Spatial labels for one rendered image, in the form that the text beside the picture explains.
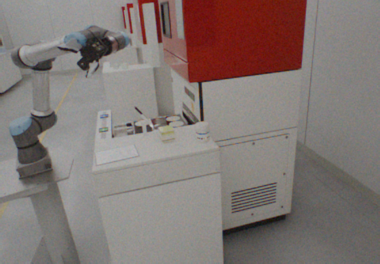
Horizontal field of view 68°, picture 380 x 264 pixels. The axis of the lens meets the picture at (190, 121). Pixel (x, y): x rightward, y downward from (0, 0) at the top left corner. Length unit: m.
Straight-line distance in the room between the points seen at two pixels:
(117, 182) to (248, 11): 1.15
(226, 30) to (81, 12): 8.24
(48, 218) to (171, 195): 0.83
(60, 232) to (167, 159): 0.95
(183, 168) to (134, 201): 0.29
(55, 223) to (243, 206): 1.27
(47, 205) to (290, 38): 1.76
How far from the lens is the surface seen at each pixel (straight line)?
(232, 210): 2.16
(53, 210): 1.96
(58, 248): 2.12
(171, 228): 1.62
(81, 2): 9.69
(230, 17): 1.67
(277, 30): 1.81
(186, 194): 1.51
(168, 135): 1.50
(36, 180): 1.75
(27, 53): 1.49
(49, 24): 9.81
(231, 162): 1.93
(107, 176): 1.38
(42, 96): 1.75
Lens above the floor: 1.62
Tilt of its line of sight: 22 degrees down
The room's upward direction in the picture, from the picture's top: 4 degrees counter-clockwise
